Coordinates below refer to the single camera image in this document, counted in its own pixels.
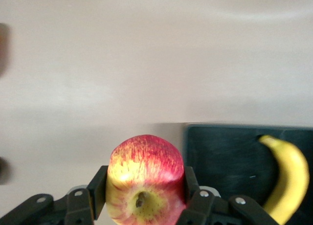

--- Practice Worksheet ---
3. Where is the yellow banana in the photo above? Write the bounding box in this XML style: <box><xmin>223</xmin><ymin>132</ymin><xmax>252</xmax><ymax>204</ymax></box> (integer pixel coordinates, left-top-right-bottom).
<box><xmin>256</xmin><ymin>134</ymin><xmax>310</xmax><ymax>225</ymax></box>

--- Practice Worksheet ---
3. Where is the black plastic box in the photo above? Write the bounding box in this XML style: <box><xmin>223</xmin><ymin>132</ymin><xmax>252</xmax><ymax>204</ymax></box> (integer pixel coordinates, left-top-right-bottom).
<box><xmin>183</xmin><ymin>123</ymin><xmax>313</xmax><ymax>225</ymax></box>

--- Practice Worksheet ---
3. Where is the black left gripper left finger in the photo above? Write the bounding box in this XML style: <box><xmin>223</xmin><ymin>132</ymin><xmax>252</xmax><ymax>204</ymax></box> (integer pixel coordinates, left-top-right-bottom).
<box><xmin>0</xmin><ymin>165</ymin><xmax>110</xmax><ymax>225</ymax></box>

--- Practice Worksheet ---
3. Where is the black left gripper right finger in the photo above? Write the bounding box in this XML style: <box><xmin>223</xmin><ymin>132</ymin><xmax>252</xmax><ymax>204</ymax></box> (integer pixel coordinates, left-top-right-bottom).
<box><xmin>178</xmin><ymin>165</ymin><xmax>280</xmax><ymax>225</ymax></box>

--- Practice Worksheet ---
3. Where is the dark purple plum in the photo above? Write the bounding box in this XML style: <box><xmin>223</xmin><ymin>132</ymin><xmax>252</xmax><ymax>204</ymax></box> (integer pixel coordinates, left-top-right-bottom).
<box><xmin>0</xmin><ymin>156</ymin><xmax>12</xmax><ymax>186</ymax></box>

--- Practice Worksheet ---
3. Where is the red yellow striped apple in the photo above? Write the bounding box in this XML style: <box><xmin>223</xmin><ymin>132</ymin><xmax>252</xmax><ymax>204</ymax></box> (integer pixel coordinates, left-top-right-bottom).
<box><xmin>105</xmin><ymin>134</ymin><xmax>188</xmax><ymax>225</ymax></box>

